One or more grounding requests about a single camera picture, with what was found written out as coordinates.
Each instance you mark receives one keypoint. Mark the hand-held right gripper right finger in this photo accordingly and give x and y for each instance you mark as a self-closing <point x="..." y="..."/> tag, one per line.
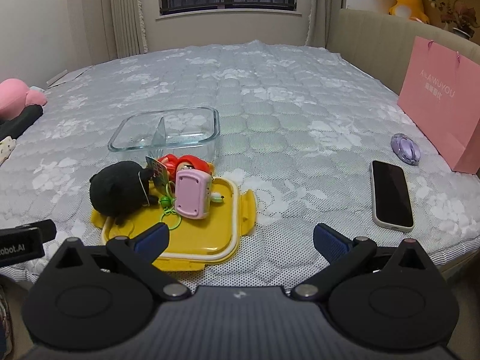
<point x="332" y="243"/>

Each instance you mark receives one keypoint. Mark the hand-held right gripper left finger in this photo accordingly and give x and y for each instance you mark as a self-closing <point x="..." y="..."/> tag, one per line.
<point x="152" y="240"/>

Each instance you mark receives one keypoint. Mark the yellow container lid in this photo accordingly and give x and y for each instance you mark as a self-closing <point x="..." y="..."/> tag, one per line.
<point x="204" y="234"/>

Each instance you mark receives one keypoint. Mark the pink toy camera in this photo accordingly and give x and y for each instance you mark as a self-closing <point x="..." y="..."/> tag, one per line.
<point x="192" y="194"/>

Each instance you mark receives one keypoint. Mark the black plush toy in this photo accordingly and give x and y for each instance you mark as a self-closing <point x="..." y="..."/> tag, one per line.
<point x="116" y="189"/>

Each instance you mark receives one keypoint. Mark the red-haired doll figure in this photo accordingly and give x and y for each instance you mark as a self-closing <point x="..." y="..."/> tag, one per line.
<point x="173" y="161"/>

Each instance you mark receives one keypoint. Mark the clear glass container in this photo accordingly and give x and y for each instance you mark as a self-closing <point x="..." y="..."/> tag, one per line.
<point x="165" y="135"/>

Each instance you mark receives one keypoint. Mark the patterned paper card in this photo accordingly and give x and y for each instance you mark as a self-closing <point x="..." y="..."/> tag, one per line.
<point x="157" y="170"/>

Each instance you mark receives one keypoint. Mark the smartphone white case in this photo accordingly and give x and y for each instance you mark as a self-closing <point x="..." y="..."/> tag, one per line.
<point x="391" y="195"/>

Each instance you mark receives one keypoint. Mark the small white duck charm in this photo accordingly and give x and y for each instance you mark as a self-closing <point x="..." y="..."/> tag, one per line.
<point x="218" y="197"/>

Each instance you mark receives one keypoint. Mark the purple computer mouse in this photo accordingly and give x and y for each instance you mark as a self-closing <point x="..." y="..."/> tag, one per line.
<point x="405" y="148"/>

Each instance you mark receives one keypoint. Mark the black cloth roll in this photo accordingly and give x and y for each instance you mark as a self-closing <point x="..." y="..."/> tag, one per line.
<point x="20" y="120"/>

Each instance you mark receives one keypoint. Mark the pink plush toy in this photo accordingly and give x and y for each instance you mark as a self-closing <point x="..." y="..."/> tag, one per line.
<point x="17" y="95"/>

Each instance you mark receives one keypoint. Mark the grey floral bedspread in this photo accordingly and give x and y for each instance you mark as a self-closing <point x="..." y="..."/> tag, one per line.
<point x="262" y="101"/>

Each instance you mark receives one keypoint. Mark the pink paper bag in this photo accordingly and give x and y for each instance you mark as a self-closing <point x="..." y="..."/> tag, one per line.
<point x="442" y="101"/>

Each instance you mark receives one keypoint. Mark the beige padded headboard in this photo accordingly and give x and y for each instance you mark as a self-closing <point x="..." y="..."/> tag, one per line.
<point x="369" y="41"/>

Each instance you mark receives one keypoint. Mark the beige curtain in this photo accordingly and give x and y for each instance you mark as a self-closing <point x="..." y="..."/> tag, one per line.
<point x="125" y="11"/>
<point x="324" y="3"/>

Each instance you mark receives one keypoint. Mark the yellow duck plush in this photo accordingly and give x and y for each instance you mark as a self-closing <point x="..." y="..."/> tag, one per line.
<point x="408" y="5"/>

